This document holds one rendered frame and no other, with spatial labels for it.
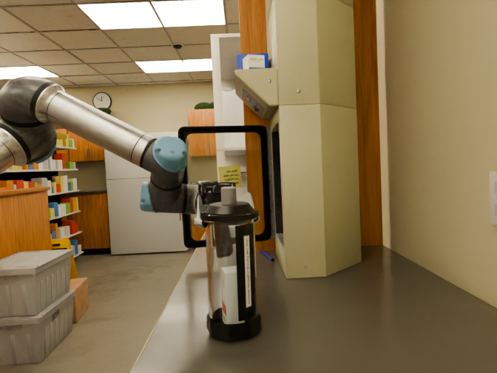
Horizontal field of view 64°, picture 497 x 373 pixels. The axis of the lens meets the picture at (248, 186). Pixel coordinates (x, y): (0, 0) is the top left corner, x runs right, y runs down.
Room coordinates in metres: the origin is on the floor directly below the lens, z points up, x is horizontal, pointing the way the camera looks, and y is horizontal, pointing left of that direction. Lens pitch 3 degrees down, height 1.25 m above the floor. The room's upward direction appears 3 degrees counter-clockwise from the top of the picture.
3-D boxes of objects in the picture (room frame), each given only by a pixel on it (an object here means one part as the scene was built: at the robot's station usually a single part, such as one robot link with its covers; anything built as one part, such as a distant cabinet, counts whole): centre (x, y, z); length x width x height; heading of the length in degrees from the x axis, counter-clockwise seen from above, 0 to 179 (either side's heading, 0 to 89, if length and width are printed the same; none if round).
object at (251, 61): (1.19, -0.03, 1.54); 0.05 x 0.05 x 0.06; 19
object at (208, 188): (0.87, 0.07, 1.18); 0.12 x 0.08 x 0.09; 16
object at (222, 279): (0.74, 0.04, 1.06); 0.11 x 0.11 x 0.21
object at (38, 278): (2.87, 1.61, 0.49); 0.60 x 0.42 x 0.33; 1
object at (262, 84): (1.24, -0.03, 1.46); 0.32 x 0.11 x 0.10; 1
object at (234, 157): (1.35, 0.08, 1.19); 0.30 x 0.01 x 0.40; 106
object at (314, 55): (1.24, -0.21, 1.33); 0.32 x 0.25 x 0.77; 1
